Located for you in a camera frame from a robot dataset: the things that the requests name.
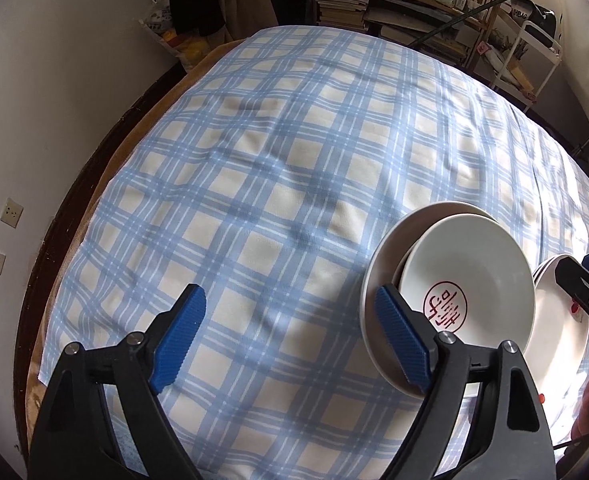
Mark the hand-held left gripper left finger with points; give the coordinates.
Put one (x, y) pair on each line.
(179, 335)

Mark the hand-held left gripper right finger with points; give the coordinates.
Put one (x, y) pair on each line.
(399, 335)

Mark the white cherry-print plate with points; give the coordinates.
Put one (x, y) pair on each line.
(544, 261)
(549, 266)
(554, 330)

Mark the white bowl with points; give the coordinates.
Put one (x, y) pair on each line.
(379, 270)

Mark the large red patterned bowl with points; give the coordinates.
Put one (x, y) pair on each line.
(479, 270)

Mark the blue plaid cloth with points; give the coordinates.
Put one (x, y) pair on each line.
(274, 185)

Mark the white rolling cart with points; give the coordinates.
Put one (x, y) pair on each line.
(544, 40)

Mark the black bag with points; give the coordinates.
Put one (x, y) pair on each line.
(542, 15)

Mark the wooden shelf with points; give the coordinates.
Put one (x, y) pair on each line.
(484, 10)

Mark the dark leaning pole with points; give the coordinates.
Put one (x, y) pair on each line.
(454, 22)

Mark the plastic bag with yellow contents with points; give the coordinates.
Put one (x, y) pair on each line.
(167, 22)

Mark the stack of books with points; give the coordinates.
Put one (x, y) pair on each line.
(342, 10)

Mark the beige coat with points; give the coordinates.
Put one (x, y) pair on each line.
(247, 5)

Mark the dark wooden bed frame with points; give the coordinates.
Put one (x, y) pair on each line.
(89, 170)

